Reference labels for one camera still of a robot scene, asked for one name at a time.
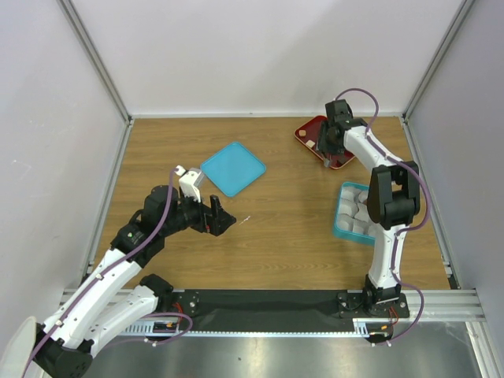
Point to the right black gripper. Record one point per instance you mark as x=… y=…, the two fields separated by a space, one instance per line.
x=323 y=145

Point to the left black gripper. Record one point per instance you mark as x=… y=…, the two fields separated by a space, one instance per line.
x=220 y=220

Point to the blue box lid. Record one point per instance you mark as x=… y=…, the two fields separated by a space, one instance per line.
x=233 y=168

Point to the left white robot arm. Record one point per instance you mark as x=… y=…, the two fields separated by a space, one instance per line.
x=68 y=341

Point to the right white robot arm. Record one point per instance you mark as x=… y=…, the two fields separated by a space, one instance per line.
x=394 y=197

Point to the blue chocolate box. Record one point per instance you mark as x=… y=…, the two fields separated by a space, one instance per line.
x=352 y=221

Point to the red tray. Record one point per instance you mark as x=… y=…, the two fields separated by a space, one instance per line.
x=312 y=128

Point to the white scrap on table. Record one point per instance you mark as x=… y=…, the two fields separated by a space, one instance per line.
x=245 y=220

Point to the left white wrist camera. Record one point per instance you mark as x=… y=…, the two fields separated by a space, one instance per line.
x=190 y=181

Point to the slotted cable duct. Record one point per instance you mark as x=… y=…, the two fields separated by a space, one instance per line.
x=154 y=328

